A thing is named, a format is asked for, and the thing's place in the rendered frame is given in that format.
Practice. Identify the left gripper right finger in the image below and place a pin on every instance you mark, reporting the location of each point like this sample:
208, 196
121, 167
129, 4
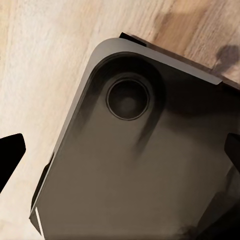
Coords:
232, 149

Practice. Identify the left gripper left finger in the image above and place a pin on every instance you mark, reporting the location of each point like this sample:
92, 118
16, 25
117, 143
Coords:
12, 149

